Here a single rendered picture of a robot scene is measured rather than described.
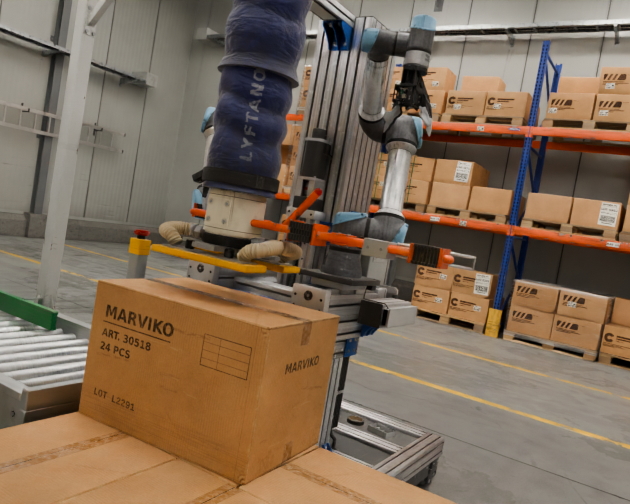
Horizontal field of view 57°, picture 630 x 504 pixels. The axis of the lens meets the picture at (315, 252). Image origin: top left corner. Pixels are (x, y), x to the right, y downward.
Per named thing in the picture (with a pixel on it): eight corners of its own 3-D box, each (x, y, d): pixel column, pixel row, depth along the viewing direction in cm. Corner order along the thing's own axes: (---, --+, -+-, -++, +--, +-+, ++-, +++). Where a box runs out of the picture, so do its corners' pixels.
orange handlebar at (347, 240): (158, 210, 179) (160, 199, 179) (218, 219, 206) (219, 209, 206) (448, 267, 137) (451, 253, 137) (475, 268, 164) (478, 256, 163)
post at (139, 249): (97, 449, 266) (130, 237, 261) (109, 446, 272) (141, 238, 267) (107, 455, 263) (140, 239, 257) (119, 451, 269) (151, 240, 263)
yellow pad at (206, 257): (149, 250, 165) (152, 233, 165) (173, 251, 174) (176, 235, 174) (246, 273, 150) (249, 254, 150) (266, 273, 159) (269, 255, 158)
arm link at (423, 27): (436, 24, 177) (439, 14, 169) (430, 60, 178) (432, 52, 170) (411, 21, 178) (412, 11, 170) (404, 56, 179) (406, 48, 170)
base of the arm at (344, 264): (333, 270, 220) (337, 245, 219) (368, 278, 212) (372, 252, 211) (312, 270, 207) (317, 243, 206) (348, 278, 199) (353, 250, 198)
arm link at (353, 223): (330, 244, 215) (336, 208, 215) (365, 250, 214) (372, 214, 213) (327, 245, 203) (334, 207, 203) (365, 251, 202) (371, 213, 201)
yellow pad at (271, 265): (192, 252, 182) (195, 237, 182) (212, 253, 191) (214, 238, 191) (283, 273, 167) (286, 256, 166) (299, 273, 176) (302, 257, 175)
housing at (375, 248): (360, 254, 147) (363, 237, 147) (370, 255, 153) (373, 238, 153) (385, 259, 144) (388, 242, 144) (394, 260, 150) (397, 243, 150)
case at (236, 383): (77, 412, 169) (97, 279, 167) (170, 388, 204) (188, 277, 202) (244, 486, 141) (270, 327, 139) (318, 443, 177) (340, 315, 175)
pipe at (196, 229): (156, 238, 167) (159, 218, 167) (210, 242, 189) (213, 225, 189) (252, 260, 151) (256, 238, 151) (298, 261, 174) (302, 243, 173)
